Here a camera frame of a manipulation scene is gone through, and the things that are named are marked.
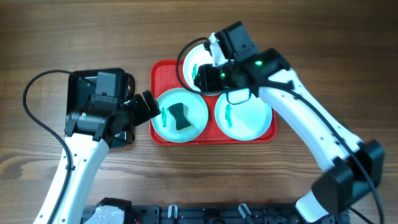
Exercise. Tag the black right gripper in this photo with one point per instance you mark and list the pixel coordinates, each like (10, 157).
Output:
(205, 79)

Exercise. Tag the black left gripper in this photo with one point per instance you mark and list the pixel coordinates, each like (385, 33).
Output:
(143, 112)

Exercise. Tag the light blue plate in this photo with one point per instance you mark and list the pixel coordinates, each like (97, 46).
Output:
(245, 121)
(196, 112)

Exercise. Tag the green yellow sponge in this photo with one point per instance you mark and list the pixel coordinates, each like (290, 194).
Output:
(178, 112)

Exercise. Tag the white plate top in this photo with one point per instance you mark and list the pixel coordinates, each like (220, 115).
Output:
(196, 57)

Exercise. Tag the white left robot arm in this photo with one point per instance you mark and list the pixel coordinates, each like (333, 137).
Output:
(102, 112)

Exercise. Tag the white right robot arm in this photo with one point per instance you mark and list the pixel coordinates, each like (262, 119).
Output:
(351, 167)

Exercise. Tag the red plastic tray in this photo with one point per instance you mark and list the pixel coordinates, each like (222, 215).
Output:
(163, 78)

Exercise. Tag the black water tray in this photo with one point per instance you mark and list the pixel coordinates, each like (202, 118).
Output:
(77, 90)

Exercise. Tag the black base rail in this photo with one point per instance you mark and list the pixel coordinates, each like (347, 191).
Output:
(112, 210)

